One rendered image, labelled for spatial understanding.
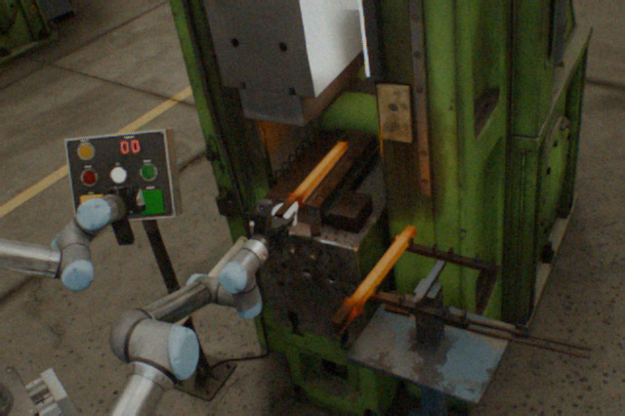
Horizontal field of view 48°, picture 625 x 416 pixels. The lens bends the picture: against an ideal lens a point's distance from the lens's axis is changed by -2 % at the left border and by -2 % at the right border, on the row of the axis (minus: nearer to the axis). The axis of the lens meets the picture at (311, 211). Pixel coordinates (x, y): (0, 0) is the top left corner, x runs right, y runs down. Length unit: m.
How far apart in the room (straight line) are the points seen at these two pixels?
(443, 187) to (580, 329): 1.23
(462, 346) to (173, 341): 0.85
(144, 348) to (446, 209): 0.97
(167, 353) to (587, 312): 2.00
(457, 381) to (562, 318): 1.21
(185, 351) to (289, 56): 0.79
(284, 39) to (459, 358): 0.99
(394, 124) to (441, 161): 0.17
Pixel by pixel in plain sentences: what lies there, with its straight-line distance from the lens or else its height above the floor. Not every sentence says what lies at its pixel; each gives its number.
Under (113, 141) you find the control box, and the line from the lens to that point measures 2.32.
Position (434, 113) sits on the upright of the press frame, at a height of 1.27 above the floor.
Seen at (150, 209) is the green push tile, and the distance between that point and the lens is 2.28.
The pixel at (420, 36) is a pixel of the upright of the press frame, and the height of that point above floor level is 1.50.
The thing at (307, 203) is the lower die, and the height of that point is 0.99.
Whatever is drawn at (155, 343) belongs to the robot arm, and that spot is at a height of 1.12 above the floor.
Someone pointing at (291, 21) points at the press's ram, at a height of 1.58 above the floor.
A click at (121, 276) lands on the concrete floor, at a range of 3.69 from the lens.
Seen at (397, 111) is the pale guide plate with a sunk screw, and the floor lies 1.28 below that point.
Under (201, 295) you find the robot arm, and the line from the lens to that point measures 1.98.
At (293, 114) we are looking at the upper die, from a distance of 1.95.
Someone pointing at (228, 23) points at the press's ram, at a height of 1.56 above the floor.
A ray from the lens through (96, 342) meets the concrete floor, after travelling 3.40.
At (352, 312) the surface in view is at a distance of 1.82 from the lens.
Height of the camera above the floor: 2.24
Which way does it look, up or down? 37 degrees down
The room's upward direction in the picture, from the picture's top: 10 degrees counter-clockwise
